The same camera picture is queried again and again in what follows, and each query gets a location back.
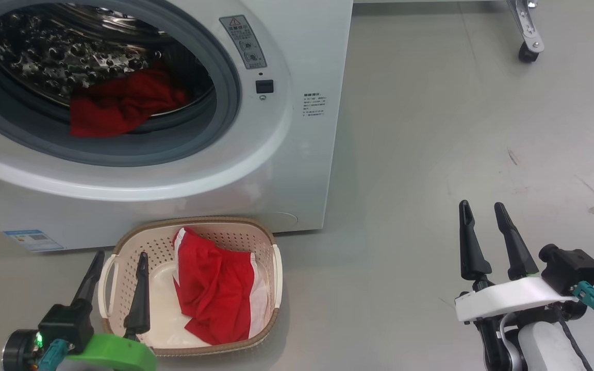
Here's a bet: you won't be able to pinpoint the left cable with teal connector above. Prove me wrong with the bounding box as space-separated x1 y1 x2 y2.
36 339 71 371

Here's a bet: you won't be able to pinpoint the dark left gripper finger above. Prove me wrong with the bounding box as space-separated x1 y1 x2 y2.
123 251 152 339
70 250 106 307

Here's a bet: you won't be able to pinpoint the red and white shorts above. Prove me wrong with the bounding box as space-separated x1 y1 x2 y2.
70 66 190 139
172 227 270 346

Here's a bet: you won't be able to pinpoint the grey rubber door seal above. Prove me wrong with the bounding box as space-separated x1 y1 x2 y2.
0 0 241 168

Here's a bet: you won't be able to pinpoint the metal leg with caster wheel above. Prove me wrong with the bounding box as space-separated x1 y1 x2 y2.
505 0 546 64

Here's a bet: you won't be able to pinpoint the stainless steel washer drum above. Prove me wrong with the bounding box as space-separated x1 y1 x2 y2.
0 3 216 120

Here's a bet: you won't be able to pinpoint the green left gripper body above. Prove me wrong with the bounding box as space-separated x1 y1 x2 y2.
2 330 158 371

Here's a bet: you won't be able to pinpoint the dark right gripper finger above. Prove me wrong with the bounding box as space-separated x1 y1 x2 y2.
458 200 493 282
494 202 540 281

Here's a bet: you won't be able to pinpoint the white front-load washing machine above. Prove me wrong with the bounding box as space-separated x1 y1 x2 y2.
0 0 354 254

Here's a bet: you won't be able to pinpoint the cream perforated laundry basket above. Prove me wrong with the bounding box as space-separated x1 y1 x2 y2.
97 216 284 358

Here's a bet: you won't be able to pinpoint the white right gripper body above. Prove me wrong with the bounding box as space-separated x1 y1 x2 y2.
454 277 587 324

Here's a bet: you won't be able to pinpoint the grey warning sticker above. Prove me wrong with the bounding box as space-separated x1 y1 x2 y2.
219 15 268 71

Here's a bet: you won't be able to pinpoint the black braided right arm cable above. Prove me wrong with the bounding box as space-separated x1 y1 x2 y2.
554 304 594 371

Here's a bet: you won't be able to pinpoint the blue energy label sticker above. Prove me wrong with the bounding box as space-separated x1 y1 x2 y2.
3 229 66 252

